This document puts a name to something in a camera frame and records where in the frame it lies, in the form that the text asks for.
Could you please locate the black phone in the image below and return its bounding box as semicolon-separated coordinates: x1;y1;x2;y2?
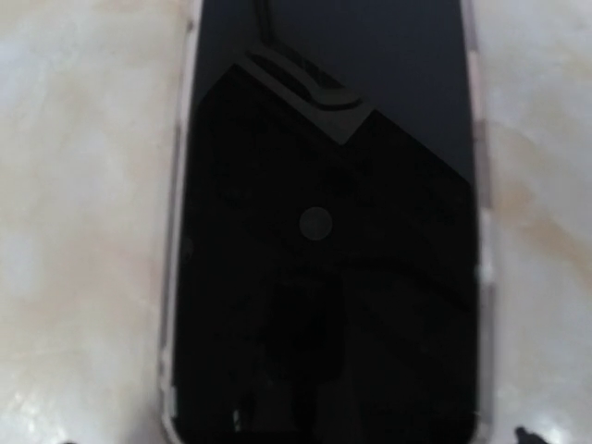
158;1;495;443

